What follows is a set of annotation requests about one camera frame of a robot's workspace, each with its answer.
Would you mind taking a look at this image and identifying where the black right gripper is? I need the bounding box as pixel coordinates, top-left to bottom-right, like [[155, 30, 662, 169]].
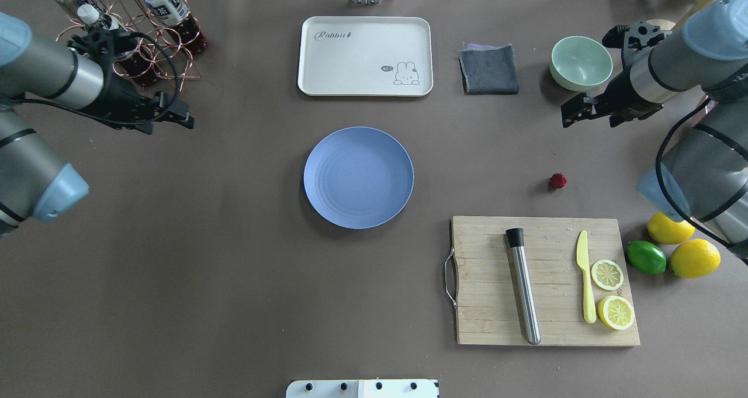
[[561, 22, 673, 128]]

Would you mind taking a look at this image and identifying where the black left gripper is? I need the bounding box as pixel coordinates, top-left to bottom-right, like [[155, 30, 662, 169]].
[[67, 28, 195, 134]]

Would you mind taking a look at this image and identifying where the red strawberry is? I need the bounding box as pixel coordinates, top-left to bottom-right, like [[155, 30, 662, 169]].
[[548, 172, 568, 189]]

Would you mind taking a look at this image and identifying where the blue round plate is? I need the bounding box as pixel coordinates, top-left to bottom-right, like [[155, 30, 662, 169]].
[[303, 126, 415, 230]]

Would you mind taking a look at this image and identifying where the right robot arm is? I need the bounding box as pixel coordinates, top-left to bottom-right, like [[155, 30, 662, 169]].
[[561, 0, 747, 261]]

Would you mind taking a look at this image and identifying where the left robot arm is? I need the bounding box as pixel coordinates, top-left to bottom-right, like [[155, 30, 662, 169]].
[[1, 14, 195, 236]]

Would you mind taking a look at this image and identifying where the green bowl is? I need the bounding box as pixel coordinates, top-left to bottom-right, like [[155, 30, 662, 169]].
[[550, 36, 614, 92]]

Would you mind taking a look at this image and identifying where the front tea bottle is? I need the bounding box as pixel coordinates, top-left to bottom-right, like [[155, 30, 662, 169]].
[[77, 4, 160, 86]]

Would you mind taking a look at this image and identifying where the back right tea bottle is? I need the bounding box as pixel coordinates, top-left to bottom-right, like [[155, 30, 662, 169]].
[[144, 0, 207, 56]]

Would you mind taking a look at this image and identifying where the grey folded cloth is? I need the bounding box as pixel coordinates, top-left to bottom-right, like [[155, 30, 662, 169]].
[[458, 43, 520, 95]]

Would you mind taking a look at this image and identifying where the upper whole lemon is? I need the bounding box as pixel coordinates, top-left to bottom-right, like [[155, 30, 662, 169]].
[[646, 212, 695, 244]]

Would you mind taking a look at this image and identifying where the whole lemon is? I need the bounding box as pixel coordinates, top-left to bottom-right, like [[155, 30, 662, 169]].
[[670, 239, 721, 278], [646, 212, 695, 244]]

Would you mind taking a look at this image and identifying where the green lime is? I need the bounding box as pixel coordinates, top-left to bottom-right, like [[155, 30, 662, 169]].
[[625, 240, 667, 275]]

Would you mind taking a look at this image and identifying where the cream rabbit tray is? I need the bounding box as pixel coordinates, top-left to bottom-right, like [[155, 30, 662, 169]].
[[297, 16, 434, 97]]

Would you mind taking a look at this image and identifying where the steel muddler black tip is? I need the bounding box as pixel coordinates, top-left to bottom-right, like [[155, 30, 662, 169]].
[[505, 227, 542, 345]]

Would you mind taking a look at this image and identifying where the upper lemon slice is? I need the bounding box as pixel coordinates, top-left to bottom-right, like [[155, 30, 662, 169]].
[[590, 259, 625, 291]]

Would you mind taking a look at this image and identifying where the lower whole lemon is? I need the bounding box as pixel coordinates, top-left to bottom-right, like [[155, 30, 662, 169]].
[[670, 239, 721, 278]]

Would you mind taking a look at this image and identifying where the lower lemon half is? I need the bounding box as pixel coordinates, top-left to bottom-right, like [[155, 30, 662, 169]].
[[597, 295, 635, 330]]

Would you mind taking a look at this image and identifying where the yellow plastic knife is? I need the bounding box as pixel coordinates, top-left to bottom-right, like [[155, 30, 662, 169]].
[[576, 230, 597, 324]]

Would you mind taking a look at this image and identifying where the wooden cutting board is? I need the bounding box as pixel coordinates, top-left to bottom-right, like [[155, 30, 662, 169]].
[[451, 215, 639, 347]]

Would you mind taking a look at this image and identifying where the copper wire bottle rack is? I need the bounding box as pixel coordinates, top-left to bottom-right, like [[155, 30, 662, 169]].
[[75, 0, 195, 89]]

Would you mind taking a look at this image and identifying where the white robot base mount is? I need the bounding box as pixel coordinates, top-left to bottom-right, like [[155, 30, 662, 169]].
[[285, 379, 440, 397]]

